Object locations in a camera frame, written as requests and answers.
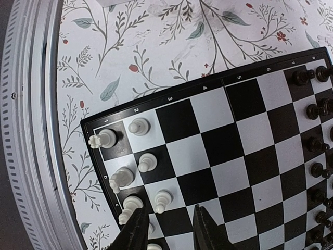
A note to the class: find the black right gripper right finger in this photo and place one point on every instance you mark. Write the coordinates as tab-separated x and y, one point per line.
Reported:
207	234

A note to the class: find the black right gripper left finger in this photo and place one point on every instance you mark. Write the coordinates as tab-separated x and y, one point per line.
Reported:
134	235

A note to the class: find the white chess piece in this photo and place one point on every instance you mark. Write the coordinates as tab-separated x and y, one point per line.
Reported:
147	162
153	246

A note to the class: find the white chess knight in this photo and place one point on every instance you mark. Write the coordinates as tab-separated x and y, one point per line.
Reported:
121	178

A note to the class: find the black white chessboard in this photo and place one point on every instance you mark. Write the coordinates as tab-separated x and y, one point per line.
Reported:
236	143

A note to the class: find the white plastic tray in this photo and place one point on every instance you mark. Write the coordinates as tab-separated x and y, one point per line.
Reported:
107	3

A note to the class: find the black chess pawn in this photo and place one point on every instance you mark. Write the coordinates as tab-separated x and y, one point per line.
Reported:
320	197
317	146
318	238
317	171
313	111
303	77
321	218

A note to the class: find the floral patterned table mat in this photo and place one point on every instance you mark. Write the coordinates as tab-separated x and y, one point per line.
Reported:
109	56

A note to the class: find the aluminium front rail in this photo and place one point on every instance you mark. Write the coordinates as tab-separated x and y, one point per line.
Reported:
30	126

